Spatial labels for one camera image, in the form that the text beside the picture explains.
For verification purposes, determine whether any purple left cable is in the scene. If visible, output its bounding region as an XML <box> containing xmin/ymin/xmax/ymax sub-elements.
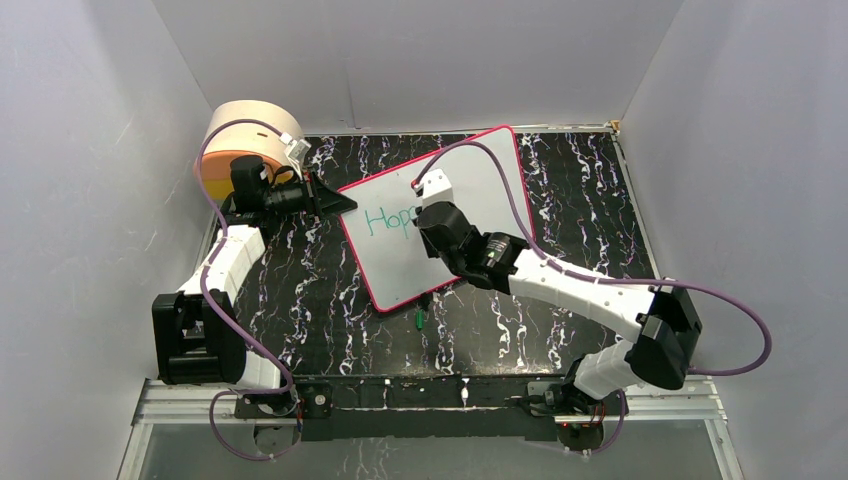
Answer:
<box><xmin>195</xmin><ymin>119</ymin><xmax>296</xmax><ymax>462</ymax></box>

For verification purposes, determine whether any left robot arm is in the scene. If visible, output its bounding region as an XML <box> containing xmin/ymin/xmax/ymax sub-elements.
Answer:
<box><xmin>151</xmin><ymin>155</ymin><xmax>358</xmax><ymax>416</ymax></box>

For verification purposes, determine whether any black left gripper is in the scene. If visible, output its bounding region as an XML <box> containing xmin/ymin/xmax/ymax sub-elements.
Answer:
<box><xmin>265</xmin><ymin>168</ymin><xmax>359</xmax><ymax>225</ymax></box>

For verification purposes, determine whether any pink framed whiteboard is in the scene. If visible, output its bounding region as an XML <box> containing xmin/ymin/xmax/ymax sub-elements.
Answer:
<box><xmin>339</xmin><ymin>125</ymin><xmax>533</xmax><ymax>313</ymax></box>

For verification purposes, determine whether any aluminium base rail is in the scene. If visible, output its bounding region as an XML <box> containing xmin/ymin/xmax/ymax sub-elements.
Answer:
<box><xmin>119</xmin><ymin>375</ymin><xmax>743</xmax><ymax>479</ymax></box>

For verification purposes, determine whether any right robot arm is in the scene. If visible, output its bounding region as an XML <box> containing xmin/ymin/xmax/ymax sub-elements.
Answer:
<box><xmin>413</xmin><ymin>201</ymin><xmax>702</xmax><ymax>416</ymax></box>

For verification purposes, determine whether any beige cylindrical drawer box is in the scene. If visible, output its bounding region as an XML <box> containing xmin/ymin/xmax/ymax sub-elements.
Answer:
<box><xmin>201</xmin><ymin>100</ymin><xmax>305</xmax><ymax>203</ymax></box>

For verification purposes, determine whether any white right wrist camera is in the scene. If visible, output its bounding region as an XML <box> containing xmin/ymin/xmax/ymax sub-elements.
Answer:
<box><xmin>413</xmin><ymin>169</ymin><xmax>454</xmax><ymax>208</ymax></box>

